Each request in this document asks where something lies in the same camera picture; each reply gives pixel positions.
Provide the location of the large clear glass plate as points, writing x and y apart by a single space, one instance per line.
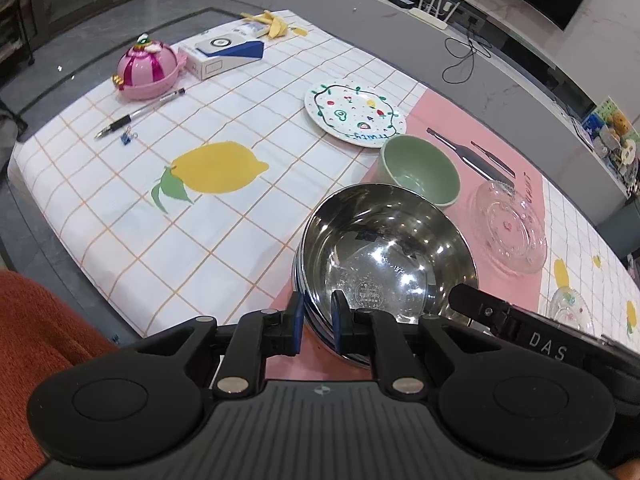
510 230

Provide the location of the small clear glass plate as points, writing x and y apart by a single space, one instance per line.
570 310

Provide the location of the banana peel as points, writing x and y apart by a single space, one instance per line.
276 25

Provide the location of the white and blue box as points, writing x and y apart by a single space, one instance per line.
220 57

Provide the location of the green ceramic bowl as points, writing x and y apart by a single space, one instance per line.
425 172

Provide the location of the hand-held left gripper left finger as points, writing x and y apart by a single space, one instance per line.
296 321

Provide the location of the pink toy pot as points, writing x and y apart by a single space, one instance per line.
147 70

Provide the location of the clear ballpoint pen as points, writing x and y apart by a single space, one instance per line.
142 111

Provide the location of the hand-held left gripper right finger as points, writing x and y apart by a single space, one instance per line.
339 321

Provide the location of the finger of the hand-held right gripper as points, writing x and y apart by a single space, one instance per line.
475 305

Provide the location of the white router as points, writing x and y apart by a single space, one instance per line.
435 17

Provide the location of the stainless steel bowl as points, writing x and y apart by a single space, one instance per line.
385 240

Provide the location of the plush toys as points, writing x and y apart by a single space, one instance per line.
617 135

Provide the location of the blue binder clip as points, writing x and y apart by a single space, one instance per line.
129 137

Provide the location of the orange cloth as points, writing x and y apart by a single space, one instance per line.
35 350

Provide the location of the white tube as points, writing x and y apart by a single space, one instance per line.
250 28

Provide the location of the painted white plate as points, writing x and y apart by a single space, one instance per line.
356 112

